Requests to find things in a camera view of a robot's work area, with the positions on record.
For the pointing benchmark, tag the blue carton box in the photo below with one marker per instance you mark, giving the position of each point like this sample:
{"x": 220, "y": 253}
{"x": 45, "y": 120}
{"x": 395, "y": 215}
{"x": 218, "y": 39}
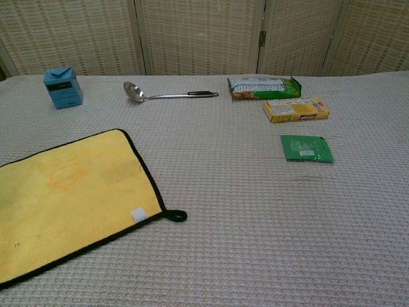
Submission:
{"x": 63, "y": 89}

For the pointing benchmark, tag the yellow biscuit box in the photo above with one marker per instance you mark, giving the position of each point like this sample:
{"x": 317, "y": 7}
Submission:
{"x": 295, "y": 109}

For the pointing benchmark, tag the woven folding screen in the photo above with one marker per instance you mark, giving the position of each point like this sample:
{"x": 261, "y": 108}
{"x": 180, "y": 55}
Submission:
{"x": 198, "y": 35}

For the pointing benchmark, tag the brass screen hinge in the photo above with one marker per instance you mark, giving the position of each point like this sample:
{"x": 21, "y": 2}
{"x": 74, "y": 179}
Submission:
{"x": 262, "y": 37}

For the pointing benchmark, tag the green and white snack packet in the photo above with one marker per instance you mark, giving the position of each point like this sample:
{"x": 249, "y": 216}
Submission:
{"x": 265, "y": 87}

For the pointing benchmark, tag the yellow cloth black trim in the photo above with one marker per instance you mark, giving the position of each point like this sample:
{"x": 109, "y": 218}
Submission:
{"x": 73, "y": 192}

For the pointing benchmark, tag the white woven tablecloth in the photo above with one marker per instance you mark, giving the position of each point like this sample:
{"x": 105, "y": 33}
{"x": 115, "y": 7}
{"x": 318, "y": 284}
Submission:
{"x": 236, "y": 208}

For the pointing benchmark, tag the stainless steel ladle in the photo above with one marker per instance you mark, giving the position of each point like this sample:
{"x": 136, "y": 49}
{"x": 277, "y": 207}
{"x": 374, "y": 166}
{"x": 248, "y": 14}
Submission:
{"x": 135, "y": 92}

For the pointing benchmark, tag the green sachet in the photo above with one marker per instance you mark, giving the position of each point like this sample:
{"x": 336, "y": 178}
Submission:
{"x": 306, "y": 147}

